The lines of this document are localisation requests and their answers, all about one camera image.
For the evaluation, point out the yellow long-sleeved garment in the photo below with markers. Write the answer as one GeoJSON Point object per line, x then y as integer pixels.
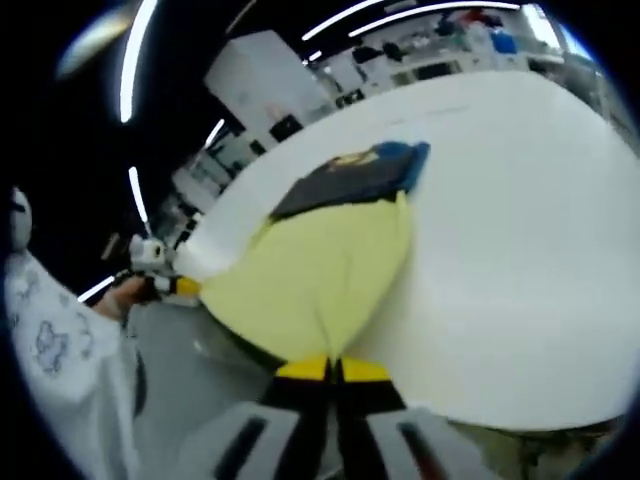
{"type": "Point", "coordinates": [320, 270]}

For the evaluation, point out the black square box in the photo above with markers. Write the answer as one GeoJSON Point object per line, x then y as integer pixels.
{"type": "Point", "coordinates": [286, 128]}

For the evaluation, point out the person's left hand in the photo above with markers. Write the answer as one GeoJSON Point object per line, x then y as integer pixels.
{"type": "Point", "coordinates": [120, 300]}

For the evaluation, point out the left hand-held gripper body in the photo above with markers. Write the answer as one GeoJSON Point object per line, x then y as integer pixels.
{"type": "Point", "coordinates": [147, 252]}

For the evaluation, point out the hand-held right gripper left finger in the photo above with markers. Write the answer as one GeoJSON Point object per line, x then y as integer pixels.
{"type": "Point", "coordinates": [280, 430]}

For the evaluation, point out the white cabinet row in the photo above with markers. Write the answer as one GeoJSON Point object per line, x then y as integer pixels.
{"type": "Point", "coordinates": [430, 62]}

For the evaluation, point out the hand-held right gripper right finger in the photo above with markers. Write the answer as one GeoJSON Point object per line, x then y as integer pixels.
{"type": "Point", "coordinates": [380, 435]}

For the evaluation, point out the blue storage bin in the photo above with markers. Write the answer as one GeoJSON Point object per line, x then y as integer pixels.
{"type": "Point", "coordinates": [503, 41]}

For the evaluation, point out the long ceiling light strip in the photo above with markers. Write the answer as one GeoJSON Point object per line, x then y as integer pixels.
{"type": "Point", "coordinates": [345, 17]}

